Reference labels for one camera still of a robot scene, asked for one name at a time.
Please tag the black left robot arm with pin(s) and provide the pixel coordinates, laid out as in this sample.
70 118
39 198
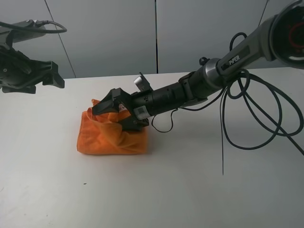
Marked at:
20 74

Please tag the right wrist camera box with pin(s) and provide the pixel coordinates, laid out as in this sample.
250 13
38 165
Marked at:
142 83

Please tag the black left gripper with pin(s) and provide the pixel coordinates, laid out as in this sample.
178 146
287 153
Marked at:
20 74

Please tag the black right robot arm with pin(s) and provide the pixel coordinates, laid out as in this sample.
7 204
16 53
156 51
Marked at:
280 37

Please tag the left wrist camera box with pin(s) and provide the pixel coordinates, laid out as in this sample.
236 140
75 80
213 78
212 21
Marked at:
22 31

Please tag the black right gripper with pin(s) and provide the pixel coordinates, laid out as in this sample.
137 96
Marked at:
135 103

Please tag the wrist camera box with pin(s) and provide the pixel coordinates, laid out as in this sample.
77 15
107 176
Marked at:
22 31
142 83

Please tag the orange microfiber towel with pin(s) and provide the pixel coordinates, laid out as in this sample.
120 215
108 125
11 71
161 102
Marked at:
103 135

